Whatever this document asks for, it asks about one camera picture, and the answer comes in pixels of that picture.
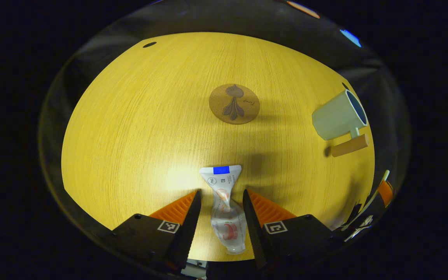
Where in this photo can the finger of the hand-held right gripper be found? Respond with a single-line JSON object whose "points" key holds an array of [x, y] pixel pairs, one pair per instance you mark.
{"points": [[385, 193]]}

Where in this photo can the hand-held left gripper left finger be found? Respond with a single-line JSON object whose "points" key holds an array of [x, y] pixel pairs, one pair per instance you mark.
{"points": [[191, 229]]}

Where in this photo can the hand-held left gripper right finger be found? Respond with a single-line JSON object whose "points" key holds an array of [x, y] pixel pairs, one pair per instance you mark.
{"points": [[253, 229]]}

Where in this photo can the white toothbrush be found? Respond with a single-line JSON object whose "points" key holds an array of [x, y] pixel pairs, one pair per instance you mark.
{"points": [[385, 177]]}

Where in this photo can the white toothpaste tube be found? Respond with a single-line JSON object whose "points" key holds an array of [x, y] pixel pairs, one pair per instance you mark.
{"points": [[228, 229]]}

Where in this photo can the round cork coaster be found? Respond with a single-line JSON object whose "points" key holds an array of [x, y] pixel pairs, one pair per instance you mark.
{"points": [[243, 114]]}

